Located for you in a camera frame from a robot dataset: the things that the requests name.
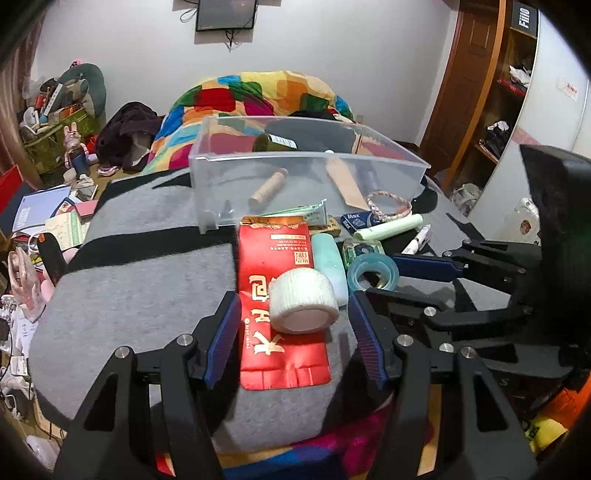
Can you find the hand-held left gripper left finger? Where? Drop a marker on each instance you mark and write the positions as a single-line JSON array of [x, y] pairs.
[[224, 337]]

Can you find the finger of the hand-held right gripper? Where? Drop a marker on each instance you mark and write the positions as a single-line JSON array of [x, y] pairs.
[[461, 318], [425, 268]]

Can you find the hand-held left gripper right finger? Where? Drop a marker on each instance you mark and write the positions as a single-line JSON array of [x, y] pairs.
[[367, 337]]

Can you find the white marker pen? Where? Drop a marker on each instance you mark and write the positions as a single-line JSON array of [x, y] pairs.
[[418, 237]]

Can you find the pale green tube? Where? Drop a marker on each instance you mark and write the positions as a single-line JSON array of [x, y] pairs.
[[392, 227]]

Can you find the clear teal tape roll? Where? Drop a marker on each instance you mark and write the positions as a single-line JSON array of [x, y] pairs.
[[369, 259]]

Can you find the small green clear box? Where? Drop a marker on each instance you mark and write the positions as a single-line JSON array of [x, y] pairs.
[[362, 249]]

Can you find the white bandage roll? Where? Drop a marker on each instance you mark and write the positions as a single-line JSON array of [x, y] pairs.
[[300, 295]]

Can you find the pale teal bottle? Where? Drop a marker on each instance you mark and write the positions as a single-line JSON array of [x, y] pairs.
[[328, 258]]

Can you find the red foil packet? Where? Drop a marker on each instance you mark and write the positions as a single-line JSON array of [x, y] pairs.
[[272, 258]]

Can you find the clear plastic bin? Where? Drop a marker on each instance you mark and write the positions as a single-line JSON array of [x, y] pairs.
[[231, 184]]

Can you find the white suitcase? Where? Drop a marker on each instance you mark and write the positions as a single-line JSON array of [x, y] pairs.
[[524, 221]]

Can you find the white bag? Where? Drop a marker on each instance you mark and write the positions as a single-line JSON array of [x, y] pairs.
[[464, 198]]

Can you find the small blue box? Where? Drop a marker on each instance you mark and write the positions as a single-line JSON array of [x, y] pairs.
[[355, 221]]

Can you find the white wardrobe door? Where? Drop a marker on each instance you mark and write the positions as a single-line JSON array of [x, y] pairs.
[[554, 115]]

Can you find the tan flat wooden stick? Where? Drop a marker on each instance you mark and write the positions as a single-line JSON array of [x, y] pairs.
[[344, 182]]

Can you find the green toothpaste tube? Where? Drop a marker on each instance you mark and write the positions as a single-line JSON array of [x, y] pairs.
[[314, 213]]

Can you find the colourful printed bed sheet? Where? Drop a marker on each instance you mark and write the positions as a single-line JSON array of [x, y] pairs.
[[295, 457]]

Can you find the wooden cylinder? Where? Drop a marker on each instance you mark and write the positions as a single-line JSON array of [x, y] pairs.
[[268, 187]]

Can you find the wooden door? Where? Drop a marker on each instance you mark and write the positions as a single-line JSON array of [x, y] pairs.
[[471, 83]]

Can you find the black case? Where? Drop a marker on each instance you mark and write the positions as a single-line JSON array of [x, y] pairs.
[[51, 258]]

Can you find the dark green glass bottle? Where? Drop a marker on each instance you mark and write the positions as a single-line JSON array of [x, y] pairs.
[[272, 143]]

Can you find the wooden shelf unit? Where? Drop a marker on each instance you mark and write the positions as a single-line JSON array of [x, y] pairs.
[[521, 32]]

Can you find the blue notebook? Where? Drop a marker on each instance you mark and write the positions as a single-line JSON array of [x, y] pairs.
[[39, 207]]

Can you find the dark brown clothing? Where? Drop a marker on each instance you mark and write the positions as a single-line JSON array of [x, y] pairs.
[[124, 124]]

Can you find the rabbit figurine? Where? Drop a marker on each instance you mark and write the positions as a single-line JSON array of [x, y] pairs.
[[77, 152]]

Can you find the colourful patchwork quilt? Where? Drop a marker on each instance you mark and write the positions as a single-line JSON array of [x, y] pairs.
[[240, 92]]

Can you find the green storage box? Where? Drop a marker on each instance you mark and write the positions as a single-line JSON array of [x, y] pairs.
[[46, 147]]

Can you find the green plush toy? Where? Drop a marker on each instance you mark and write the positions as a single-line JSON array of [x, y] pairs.
[[87, 92]]

